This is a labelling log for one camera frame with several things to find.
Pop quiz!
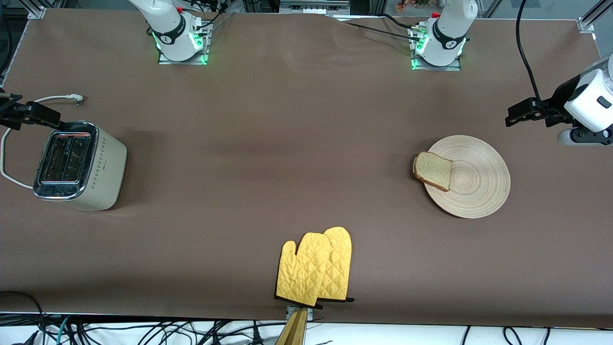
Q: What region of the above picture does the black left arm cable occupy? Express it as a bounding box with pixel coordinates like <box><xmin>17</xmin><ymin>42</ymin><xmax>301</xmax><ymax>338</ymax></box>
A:
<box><xmin>515</xmin><ymin>0</ymin><xmax>575</xmax><ymax>126</ymax></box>

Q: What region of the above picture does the aluminium frame profile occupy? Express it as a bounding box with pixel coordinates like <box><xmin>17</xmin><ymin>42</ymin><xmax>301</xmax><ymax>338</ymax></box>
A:
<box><xmin>577</xmin><ymin>0</ymin><xmax>613</xmax><ymax>34</ymax></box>
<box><xmin>26</xmin><ymin>0</ymin><xmax>48</xmax><ymax>20</ymax></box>

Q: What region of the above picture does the brown bread slice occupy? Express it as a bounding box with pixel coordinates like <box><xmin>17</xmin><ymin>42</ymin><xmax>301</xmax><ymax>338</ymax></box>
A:
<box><xmin>413</xmin><ymin>151</ymin><xmax>454</xmax><ymax>192</ymax></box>

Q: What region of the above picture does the brown table cover cloth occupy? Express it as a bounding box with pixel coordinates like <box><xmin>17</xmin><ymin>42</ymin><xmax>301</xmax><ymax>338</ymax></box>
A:
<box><xmin>0</xmin><ymin>7</ymin><xmax>613</xmax><ymax>329</ymax></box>

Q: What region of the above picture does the yellow quilted oven mitt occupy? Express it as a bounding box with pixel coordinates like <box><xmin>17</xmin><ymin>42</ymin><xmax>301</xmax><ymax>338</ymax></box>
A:
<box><xmin>316</xmin><ymin>227</ymin><xmax>355</xmax><ymax>303</ymax></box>
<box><xmin>275</xmin><ymin>232</ymin><xmax>332</xmax><ymax>307</ymax></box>

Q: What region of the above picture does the teal cable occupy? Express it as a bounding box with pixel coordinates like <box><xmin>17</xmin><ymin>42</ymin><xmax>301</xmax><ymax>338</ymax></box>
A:
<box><xmin>57</xmin><ymin>315</ymin><xmax>72</xmax><ymax>345</ymax></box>

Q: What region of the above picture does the white toaster power cord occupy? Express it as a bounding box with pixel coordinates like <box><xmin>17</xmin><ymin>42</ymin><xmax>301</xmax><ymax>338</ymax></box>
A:
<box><xmin>0</xmin><ymin>94</ymin><xmax>88</xmax><ymax>190</ymax></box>

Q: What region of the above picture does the wooden beam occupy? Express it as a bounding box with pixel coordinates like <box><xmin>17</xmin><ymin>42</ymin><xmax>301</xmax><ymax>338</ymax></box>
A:
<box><xmin>275</xmin><ymin>307</ymin><xmax>309</xmax><ymax>345</ymax></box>

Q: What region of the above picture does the round wooden plate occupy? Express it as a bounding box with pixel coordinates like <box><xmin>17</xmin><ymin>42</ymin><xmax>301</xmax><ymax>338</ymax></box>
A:
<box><xmin>424</xmin><ymin>135</ymin><xmax>511</xmax><ymax>219</ymax></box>

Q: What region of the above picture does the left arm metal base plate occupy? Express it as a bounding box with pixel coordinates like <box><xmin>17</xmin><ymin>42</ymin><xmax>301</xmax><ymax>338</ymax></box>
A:
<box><xmin>411</xmin><ymin>26</ymin><xmax>463</xmax><ymax>71</ymax></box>

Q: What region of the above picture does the grey metal box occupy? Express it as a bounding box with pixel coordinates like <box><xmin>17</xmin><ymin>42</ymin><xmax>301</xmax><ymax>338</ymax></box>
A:
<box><xmin>279</xmin><ymin>0</ymin><xmax>351</xmax><ymax>14</ymax></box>

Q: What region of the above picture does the cream and chrome toaster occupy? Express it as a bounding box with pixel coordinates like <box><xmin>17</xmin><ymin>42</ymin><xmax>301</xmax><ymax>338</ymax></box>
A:
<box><xmin>33</xmin><ymin>121</ymin><xmax>128</xmax><ymax>212</ymax></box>

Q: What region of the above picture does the small metal bracket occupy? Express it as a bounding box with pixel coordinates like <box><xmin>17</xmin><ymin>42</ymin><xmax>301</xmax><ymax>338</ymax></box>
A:
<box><xmin>286</xmin><ymin>305</ymin><xmax>314</xmax><ymax>322</ymax></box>

